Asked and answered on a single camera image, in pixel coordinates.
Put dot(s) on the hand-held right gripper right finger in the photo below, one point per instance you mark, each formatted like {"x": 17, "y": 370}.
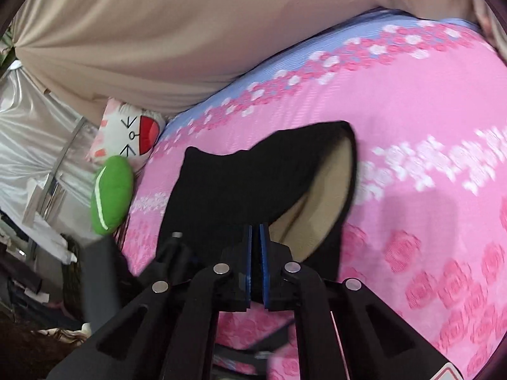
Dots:
{"x": 264, "y": 261}

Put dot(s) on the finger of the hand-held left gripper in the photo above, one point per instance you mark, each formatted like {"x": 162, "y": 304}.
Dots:
{"x": 174, "y": 251}

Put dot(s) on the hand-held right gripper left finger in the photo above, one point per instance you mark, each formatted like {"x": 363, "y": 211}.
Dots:
{"x": 247, "y": 261}

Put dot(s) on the black pants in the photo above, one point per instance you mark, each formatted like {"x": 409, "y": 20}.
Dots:
{"x": 222, "y": 190}

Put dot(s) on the white paper pile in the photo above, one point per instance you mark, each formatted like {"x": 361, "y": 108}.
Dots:
{"x": 47, "y": 237}

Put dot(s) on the green plush toy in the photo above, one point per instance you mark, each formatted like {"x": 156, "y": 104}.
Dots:
{"x": 111, "y": 190}

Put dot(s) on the metal pole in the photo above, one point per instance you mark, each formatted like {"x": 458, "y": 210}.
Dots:
{"x": 65, "y": 154}

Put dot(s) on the cat face pillow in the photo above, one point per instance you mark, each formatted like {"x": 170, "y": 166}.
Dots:
{"x": 130, "y": 126}

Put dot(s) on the silver satin curtain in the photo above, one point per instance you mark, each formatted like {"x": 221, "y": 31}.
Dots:
{"x": 31, "y": 126}

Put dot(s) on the pink floral bed sheet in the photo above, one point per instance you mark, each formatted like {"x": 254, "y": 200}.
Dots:
{"x": 416, "y": 126}

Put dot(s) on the beige draped cloth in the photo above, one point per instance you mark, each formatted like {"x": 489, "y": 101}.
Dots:
{"x": 178, "y": 27}

